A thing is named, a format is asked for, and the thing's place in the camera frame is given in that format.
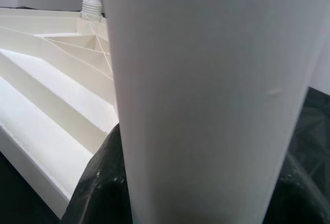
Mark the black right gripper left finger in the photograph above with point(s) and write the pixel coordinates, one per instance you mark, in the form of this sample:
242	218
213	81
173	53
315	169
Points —
103	188

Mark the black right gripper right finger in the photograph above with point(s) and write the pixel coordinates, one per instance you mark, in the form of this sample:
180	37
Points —
296	203

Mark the white plastic table top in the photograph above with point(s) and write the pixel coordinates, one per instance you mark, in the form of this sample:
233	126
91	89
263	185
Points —
38	92

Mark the black cloth table cover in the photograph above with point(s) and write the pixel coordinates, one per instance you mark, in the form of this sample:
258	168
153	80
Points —
317	120

